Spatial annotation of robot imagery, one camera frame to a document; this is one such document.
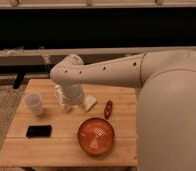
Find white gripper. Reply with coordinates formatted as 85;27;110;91
62;84;84;105

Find orange ceramic bowl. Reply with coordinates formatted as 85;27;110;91
77;117;115;155

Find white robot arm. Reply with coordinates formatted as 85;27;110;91
50;50;196;171

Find white plastic bottle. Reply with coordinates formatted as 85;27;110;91
55;85;72;113

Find white rectangular sponge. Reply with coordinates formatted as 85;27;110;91
84;95;97;112

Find red chili pepper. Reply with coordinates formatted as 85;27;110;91
104;100;113;119

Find clear plastic cup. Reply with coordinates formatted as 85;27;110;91
23;92;44;116

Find wooden table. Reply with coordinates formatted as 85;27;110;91
0;79;137;167

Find black rectangular phone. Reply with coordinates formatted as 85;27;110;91
26;125;52;138

